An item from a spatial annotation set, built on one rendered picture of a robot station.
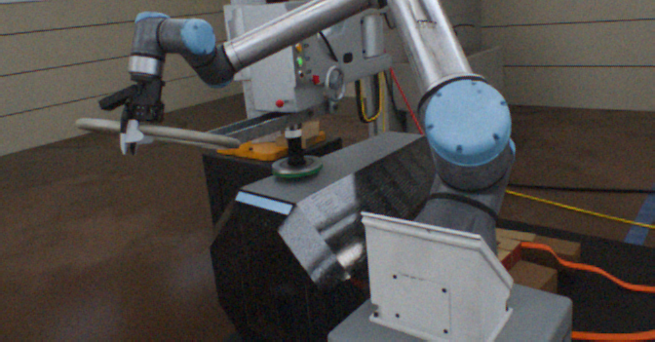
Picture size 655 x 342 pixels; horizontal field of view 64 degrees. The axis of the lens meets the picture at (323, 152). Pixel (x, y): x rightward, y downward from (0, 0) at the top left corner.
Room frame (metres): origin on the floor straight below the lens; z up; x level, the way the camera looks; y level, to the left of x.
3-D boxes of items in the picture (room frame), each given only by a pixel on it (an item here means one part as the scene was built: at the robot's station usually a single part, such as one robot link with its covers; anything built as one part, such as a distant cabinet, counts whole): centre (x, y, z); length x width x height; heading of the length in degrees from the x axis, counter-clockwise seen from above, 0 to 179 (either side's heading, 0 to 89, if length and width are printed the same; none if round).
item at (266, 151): (3.00, 0.30, 0.76); 0.49 x 0.49 x 0.05; 49
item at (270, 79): (2.20, 0.07, 1.32); 0.36 x 0.22 x 0.45; 145
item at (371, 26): (2.68, -0.26, 1.34); 0.19 x 0.19 x 0.20
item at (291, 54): (2.01, 0.07, 1.37); 0.08 x 0.03 x 0.28; 145
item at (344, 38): (2.45, -0.12, 1.30); 0.74 x 0.23 x 0.49; 145
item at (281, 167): (2.14, 0.12, 0.87); 0.21 x 0.21 x 0.01
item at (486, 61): (5.43, -1.40, 0.43); 1.30 x 0.62 x 0.86; 139
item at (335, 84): (2.17, -0.05, 1.20); 0.15 x 0.10 x 0.15; 145
